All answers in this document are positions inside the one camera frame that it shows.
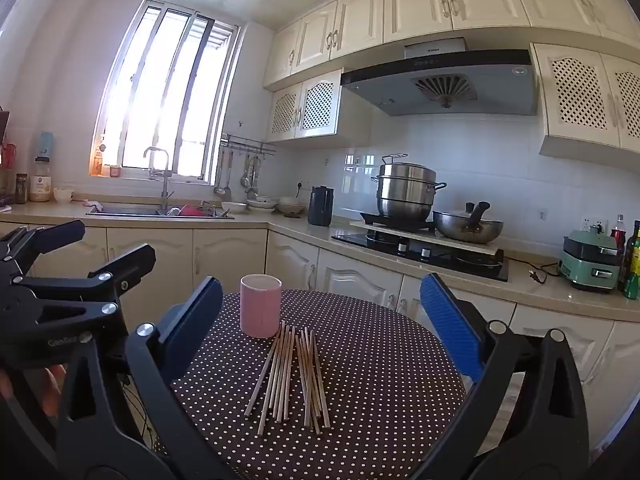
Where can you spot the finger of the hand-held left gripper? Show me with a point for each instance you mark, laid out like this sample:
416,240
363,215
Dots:
140,259
70,232

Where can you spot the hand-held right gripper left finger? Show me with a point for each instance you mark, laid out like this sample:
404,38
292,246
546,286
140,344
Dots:
197,317

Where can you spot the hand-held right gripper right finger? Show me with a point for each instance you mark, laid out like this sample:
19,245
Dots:
450,320

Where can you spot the pink cup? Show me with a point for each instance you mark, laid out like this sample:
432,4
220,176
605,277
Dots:
260,310

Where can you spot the pile of wooden chopsticks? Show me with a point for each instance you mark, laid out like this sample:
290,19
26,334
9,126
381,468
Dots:
290,375

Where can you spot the person's left hand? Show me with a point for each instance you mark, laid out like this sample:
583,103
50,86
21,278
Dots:
51,390

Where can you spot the pink cloth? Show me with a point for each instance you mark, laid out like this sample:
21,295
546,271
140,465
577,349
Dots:
92,203

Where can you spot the small white bowl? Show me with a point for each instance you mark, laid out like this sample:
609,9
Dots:
63,196

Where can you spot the steel sink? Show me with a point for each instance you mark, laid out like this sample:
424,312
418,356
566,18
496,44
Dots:
125,210

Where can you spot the clear jar with white label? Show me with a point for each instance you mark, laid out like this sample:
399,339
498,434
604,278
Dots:
40,185

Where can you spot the dark jar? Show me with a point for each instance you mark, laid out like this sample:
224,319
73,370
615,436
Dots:
21,190

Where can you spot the red basin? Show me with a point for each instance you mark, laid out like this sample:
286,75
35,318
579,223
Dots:
192,210

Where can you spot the small red jar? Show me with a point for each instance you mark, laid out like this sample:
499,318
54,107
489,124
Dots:
115,171

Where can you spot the orange bottle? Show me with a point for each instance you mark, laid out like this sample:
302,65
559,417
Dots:
97,160

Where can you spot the metal faucet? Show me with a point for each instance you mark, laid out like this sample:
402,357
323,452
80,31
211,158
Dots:
165,180

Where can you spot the polka dot tablecloth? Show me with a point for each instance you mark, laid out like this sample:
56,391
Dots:
380,375

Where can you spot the light blue carton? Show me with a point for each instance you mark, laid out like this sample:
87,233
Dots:
46,145

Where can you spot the black glass hob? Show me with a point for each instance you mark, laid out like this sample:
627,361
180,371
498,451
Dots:
380,250

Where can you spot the red utensil holder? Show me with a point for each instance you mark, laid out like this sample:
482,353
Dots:
9,154

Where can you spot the hanging metal ladle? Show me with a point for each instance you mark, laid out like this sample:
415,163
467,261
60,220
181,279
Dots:
220,191

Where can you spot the black portable burner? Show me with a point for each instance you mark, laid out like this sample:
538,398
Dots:
380,219

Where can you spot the wooden cutting board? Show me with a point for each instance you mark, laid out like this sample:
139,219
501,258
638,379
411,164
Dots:
4,127

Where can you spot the steel steamer pot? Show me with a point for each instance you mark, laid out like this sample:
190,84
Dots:
405,195

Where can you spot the hanging metal spoon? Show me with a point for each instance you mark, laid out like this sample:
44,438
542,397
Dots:
245,175

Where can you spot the hanging metal skimmer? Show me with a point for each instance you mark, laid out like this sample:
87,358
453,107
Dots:
255,180

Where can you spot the beige bowl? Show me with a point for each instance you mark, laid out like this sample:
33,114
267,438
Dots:
291,206

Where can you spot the green electric cooker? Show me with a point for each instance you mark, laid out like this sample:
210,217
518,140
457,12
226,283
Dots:
585,265

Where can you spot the metal utensil rack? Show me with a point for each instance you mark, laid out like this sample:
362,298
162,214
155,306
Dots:
250,146

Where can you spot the dark electric kettle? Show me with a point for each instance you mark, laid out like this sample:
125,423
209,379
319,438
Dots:
320,207

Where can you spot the kitchen window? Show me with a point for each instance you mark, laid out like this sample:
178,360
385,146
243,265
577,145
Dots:
150,85

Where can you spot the green bottle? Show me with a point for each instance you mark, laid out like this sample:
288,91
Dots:
632,287

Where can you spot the dark oil bottle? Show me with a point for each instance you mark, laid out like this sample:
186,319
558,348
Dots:
634,255

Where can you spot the grey range hood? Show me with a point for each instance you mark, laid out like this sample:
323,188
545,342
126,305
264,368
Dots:
400,95

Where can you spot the small lattice door cabinet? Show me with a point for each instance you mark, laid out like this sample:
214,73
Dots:
315,105

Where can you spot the large lattice door cabinet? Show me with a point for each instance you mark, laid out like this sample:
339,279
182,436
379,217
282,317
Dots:
575,90

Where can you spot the cream upper cabinets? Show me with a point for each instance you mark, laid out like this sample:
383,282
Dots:
415,0

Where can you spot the wall socket with black plug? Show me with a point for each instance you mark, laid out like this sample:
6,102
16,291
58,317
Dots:
300,189

